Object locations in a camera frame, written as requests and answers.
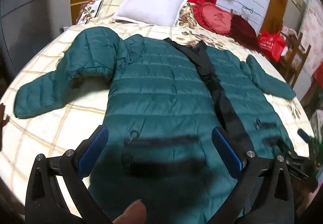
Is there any green down jacket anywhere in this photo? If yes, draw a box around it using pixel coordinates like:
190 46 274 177
14 26 296 224

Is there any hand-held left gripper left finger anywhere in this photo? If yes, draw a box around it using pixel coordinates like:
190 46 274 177
25 125 114 224

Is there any dark red velvet cushion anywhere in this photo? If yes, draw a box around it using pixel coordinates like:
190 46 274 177
228 14 261 50

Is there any bed with floral checked sheet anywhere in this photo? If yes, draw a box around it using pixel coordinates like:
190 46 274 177
0 0 316 214

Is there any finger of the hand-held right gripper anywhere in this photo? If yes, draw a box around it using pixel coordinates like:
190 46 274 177
297 129 315 144

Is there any red plastic bag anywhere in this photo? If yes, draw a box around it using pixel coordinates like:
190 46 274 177
257 30 287 62

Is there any person's left hand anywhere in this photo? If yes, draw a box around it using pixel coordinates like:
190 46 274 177
112 200 147 224

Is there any red heart-shaped cushion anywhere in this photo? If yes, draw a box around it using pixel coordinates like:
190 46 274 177
192 0 241 35

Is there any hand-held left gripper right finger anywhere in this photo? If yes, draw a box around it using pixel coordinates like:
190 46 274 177
212 126 296 224

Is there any grey wardrobe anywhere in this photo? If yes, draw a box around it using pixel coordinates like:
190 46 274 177
0 0 73 76

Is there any white pillow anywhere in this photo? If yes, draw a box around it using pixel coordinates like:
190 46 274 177
112 0 188 27

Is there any black wall cable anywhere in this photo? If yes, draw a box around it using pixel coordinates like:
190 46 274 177
227 0 254 14

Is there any pink patterned curtain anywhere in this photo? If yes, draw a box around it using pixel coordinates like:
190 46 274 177
300 0 323 71

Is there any wooden chair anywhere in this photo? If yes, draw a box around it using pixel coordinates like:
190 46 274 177
278 32 312 88

